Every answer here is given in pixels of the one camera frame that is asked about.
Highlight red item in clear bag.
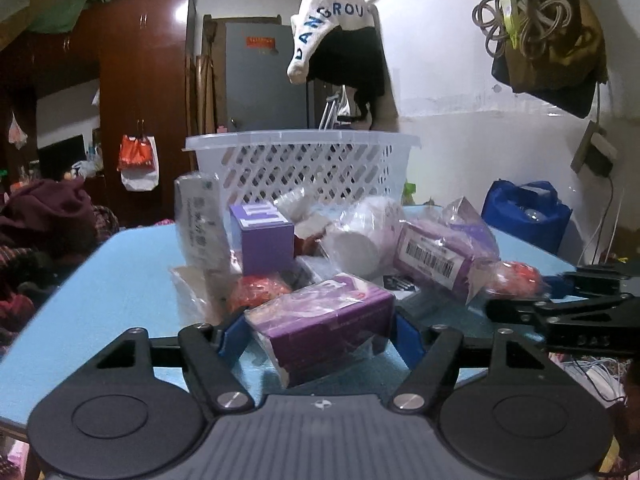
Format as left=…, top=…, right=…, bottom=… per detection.
left=485, top=261, right=547, bottom=299

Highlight metal crutches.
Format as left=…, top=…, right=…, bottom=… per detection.
left=318, top=90, right=344, bottom=130

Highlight grey metal door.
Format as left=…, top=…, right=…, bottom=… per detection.
left=224, top=23, right=308, bottom=131

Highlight maroon clothes pile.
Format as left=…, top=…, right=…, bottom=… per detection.
left=1, top=179, right=119, bottom=352

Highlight red white hanging bag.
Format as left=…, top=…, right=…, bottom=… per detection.
left=117, top=136, right=160, bottom=193

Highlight white round bottle in bag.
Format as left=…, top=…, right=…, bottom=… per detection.
left=321, top=196, right=405, bottom=278

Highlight purple cube box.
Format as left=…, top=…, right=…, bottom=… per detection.
left=229, top=202, right=294, bottom=276

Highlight white plastic lattice basket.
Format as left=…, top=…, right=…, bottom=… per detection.
left=186, top=130, right=421, bottom=206

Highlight coiled grey cable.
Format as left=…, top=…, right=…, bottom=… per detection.
left=470, top=0, right=576, bottom=61

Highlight white black hanging jacket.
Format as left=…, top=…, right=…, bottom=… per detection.
left=286, top=0, right=385, bottom=129

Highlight blue shopping bag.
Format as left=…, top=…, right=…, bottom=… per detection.
left=482, top=180, right=573, bottom=255

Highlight white medicine box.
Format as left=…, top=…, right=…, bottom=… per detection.
left=175, top=171, right=231, bottom=275

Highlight dark hanging bag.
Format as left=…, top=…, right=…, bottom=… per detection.
left=491, top=0, right=608, bottom=118

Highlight purple barcode box in bag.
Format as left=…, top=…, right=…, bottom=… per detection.
left=394, top=197, right=500, bottom=304

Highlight red item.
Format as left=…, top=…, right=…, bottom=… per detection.
left=485, top=261, right=547, bottom=299
left=228, top=274, right=292, bottom=312

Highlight dark red wooden wardrobe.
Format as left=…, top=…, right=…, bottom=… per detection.
left=3, top=0, right=195, bottom=226

